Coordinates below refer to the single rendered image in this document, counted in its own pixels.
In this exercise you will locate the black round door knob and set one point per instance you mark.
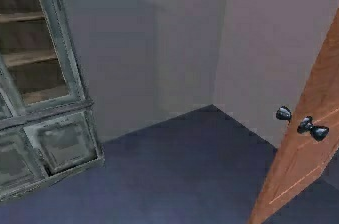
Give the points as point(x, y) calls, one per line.
point(313, 128)
point(283, 113)

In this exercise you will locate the grey glass-front cupboard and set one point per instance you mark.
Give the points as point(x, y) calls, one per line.
point(27, 120)

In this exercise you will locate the brown wooden room door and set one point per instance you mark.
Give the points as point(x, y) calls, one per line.
point(323, 110)

